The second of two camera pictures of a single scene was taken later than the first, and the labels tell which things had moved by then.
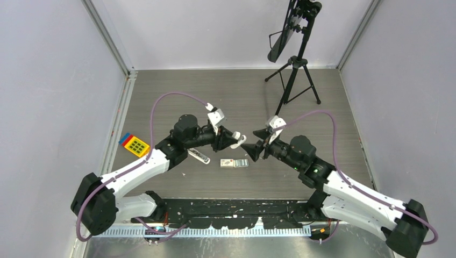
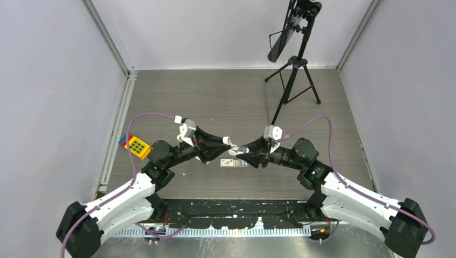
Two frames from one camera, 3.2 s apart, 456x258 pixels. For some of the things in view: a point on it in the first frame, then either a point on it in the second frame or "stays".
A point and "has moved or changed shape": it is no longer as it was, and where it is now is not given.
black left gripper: x=223 y=140 to x=207 y=145
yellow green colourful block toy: x=134 y=145 stays
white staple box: x=226 y=163 stays
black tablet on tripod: x=300 y=16 stays
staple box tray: x=241 y=163 stays
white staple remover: x=241 y=138 has moved or changed shape
